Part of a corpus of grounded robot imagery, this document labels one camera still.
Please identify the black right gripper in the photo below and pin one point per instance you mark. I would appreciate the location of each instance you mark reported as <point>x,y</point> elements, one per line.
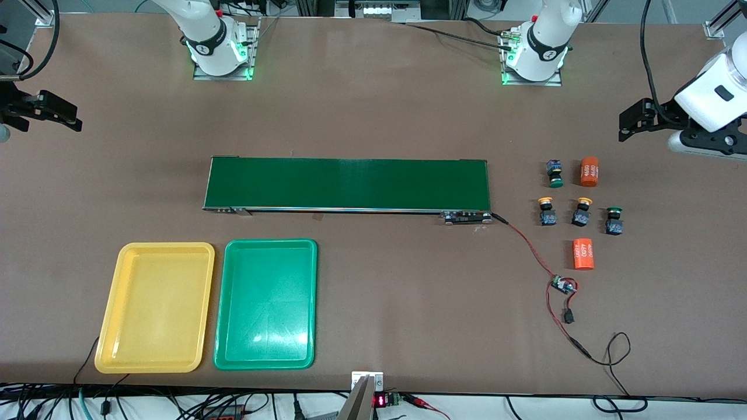
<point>13,107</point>

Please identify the red digit display module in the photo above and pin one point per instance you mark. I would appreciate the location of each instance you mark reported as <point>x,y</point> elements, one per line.
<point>380,401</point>

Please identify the green belt conveyor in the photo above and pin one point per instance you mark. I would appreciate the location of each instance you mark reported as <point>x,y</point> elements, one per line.
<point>350,184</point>

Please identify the yellow plastic tray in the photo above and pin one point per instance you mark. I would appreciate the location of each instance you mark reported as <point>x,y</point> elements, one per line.
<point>152,326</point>

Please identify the green plastic tray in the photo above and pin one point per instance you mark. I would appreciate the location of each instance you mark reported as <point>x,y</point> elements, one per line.
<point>265,309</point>

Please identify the orange cylinder white print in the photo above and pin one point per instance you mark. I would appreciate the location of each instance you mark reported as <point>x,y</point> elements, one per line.
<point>582,254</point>
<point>589,171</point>

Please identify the yellow push button switch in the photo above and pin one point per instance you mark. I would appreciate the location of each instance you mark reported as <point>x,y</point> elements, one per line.
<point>581,217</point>
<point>547,217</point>

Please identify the green push button switch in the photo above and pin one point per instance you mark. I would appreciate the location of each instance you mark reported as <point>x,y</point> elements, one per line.
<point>554,173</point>
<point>614,226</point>

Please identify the silver table edge bracket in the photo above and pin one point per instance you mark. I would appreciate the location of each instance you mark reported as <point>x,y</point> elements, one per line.
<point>378,382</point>

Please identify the grey metal pole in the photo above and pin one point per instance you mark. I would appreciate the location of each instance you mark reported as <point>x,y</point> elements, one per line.
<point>356,405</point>

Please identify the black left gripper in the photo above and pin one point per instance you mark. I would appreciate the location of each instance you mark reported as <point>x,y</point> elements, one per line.
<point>663,114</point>

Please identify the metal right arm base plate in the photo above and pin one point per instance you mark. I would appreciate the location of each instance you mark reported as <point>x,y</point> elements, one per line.
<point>255,64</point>

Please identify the red clip lead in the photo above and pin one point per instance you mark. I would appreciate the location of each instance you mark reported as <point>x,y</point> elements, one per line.
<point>426,402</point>

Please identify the aluminium frame profile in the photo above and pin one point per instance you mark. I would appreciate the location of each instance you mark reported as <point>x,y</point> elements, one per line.
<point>715,28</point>
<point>44,18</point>

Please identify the orange electronic device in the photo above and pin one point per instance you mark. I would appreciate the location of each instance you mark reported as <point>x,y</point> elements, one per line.
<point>224,415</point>

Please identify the small green circuit board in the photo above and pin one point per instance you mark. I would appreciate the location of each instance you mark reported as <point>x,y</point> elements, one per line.
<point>563,284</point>

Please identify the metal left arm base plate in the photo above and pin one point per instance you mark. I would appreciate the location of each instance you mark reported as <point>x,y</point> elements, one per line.
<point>551,82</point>

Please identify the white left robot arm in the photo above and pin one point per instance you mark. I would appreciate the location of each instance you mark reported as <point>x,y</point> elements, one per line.
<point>545,41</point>

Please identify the silver equipment box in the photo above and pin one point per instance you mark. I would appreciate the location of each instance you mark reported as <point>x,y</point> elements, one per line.
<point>379,10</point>

